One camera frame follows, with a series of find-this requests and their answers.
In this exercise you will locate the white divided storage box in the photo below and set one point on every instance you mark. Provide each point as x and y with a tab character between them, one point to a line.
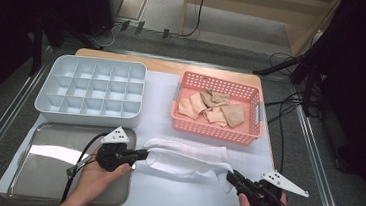
89	118

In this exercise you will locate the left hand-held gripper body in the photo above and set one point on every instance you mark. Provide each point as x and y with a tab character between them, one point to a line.
112	157

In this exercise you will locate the tan knit sock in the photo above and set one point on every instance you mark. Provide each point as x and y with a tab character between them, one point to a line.
216	97
234	116

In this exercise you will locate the dark cabinet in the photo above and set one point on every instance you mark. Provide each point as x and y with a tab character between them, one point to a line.
96	1

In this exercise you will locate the pink perforated plastic basket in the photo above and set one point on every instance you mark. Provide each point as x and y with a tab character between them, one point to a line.
215	132

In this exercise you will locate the small black bracket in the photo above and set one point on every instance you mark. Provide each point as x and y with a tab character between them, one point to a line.
125	25
139	27
165	33

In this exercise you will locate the person's left hand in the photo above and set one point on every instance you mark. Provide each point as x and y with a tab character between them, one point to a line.
93	184

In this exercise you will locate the light wooden shelf frame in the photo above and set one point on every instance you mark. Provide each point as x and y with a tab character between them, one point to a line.
246	3

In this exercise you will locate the peach sock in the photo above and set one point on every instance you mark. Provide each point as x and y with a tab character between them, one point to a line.
187	108
216	116

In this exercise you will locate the black metal stand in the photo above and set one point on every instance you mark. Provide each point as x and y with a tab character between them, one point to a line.
310	80
37	46

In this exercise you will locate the white sock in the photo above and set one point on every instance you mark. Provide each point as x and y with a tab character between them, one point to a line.
192	167
183	148

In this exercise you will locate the translucent grey box lid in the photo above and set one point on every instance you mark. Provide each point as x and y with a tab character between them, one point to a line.
44	177

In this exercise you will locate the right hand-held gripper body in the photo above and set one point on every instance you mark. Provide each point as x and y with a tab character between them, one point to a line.
263	200

